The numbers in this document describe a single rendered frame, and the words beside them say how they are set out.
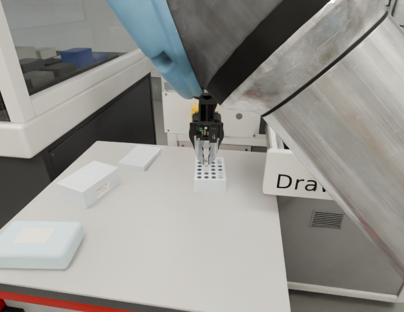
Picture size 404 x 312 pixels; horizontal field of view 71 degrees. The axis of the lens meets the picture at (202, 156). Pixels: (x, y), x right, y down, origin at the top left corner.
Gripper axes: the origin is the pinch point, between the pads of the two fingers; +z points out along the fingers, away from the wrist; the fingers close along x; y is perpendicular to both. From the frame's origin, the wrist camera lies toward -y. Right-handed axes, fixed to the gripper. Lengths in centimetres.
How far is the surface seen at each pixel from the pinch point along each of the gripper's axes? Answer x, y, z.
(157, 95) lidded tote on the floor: -63, -303, 74
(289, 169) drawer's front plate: 17.7, 17.1, -7.1
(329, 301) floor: 57, -13, 82
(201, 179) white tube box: -1.2, 7.7, 1.9
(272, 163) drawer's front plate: 14.1, 16.5, -8.4
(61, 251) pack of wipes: -26.8, 32.3, 1.5
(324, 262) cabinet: 50, -14, 57
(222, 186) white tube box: 4.4, 7.8, 3.9
